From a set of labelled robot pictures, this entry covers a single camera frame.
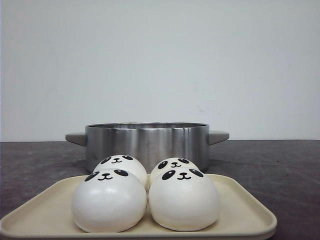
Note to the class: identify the panda bun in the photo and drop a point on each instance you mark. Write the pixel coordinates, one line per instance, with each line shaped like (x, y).
(184, 200)
(124, 162)
(168, 164)
(111, 200)

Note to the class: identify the stainless steel steamer pot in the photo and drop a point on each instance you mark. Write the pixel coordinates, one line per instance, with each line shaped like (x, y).
(148, 142)

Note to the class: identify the beige rectangular plastic tray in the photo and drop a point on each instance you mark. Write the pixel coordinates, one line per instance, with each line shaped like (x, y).
(47, 216)

